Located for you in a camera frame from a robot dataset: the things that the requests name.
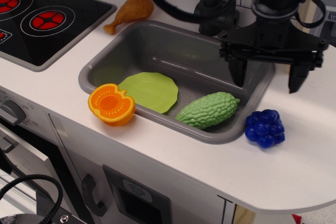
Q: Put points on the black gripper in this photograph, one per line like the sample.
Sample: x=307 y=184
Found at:
x=272 y=41

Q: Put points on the blue toy blueberries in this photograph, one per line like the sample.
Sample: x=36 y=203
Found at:
x=265 y=128

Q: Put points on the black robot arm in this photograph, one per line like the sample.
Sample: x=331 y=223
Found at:
x=280 y=10

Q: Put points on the grey toy sink basin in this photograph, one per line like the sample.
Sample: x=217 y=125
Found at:
x=192 y=61

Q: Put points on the light green toy plate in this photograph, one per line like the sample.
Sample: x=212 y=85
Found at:
x=151 y=90

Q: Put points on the grey background appliance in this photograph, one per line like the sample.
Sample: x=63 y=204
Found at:
x=326 y=30

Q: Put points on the wooden side panel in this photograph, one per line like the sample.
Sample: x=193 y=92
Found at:
x=306 y=12

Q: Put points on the green toy bitter gourd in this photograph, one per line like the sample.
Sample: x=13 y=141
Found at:
x=209 y=110

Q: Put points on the black toy faucet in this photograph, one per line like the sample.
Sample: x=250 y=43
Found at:
x=220 y=16

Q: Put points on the brown toy chicken drumstick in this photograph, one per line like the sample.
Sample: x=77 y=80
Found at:
x=130 y=11

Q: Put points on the orange toy pumpkin half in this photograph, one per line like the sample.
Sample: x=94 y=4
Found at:
x=111 y=105

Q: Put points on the grey dishwasher panel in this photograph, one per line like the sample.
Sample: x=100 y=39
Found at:
x=137 y=201

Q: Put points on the black toy stove top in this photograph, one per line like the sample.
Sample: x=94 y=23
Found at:
x=36 y=33

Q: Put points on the grey oven knob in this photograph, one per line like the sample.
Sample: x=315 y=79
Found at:
x=12 y=113

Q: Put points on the grey cabinet door handle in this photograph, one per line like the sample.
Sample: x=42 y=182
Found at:
x=88 y=185

